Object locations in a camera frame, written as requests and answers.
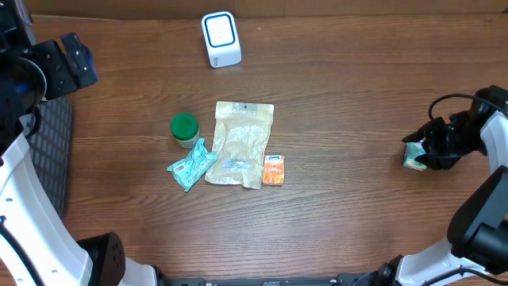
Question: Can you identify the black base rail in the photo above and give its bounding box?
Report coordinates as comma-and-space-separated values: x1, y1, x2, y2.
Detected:
157, 272, 377, 286

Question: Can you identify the beige paper pouch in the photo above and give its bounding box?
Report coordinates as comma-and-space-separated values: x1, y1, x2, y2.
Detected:
205, 101, 275, 189

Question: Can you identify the teal snack packet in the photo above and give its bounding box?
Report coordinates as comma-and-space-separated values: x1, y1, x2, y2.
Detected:
167, 138, 217, 192

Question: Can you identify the orange snack packet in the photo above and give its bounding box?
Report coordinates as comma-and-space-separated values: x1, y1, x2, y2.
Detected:
262, 155, 285, 186

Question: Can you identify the green capped bottle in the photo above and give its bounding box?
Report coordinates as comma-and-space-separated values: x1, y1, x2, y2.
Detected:
170, 113, 200, 149

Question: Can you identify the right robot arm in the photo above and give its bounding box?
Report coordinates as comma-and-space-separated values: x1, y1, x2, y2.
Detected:
337, 85, 507, 286

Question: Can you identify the white barcode scanner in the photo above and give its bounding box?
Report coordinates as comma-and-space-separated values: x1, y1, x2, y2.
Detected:
202, 11, 242, 68

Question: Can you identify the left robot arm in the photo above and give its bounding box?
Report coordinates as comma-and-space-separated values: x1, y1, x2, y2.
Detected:
1, 1, 165, 286

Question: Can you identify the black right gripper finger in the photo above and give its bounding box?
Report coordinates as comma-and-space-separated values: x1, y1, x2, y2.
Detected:
415, 153, 460, 170
402, 128, 426, 143

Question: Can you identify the teal Kleenex tissue pack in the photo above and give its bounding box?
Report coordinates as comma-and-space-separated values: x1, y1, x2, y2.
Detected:
402, 141, 426, 171

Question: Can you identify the grey plastic mesh basket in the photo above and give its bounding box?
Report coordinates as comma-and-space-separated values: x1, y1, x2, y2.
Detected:
28, 97, 74, 218

